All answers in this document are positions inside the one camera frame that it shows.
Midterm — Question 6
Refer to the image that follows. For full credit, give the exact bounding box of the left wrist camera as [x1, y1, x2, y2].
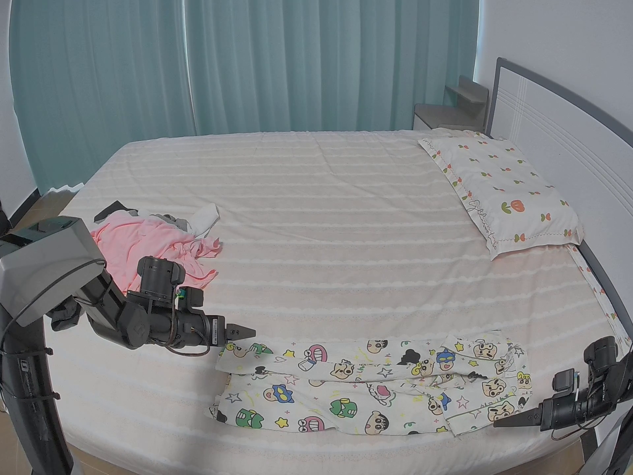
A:
[175, 287, 204, 311]

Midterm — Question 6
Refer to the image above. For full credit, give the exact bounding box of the bed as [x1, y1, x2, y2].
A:
[0, 57, 633, 464]

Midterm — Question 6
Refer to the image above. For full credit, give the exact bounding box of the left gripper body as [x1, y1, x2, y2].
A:
[173, 311, 229, 353]

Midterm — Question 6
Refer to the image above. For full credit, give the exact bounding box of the white printed pillow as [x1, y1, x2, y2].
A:
[418, 134, 585, 261]

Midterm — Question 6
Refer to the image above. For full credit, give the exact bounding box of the white printed pyjama top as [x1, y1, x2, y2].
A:
[205, 332, 530, 436]

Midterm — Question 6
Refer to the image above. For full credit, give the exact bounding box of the pink garment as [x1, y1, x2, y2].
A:
[91, 214, 221, 296]

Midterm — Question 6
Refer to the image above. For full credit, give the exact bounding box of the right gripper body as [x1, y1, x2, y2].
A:
[539, 394, 583, 432]

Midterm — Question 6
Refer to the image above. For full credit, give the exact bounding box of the blue-green curtain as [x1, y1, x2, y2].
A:
[10, 0, 196, 194]
[183, 0, 480, 132]

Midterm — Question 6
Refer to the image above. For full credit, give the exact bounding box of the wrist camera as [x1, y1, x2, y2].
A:
[552, 370, 578, 396]
[175, 287, 204, 311]

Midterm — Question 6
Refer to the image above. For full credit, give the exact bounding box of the grey garment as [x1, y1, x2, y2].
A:
[151, 212, 191, 231]

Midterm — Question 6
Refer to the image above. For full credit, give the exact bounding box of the grey bedside table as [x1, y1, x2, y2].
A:
[414, 76, 490, 130]

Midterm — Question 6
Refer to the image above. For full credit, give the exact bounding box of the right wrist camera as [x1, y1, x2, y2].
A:
[552, 370, 578, 396]

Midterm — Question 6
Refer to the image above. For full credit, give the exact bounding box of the white garment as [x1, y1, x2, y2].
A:
[190, 203, 220, 238]

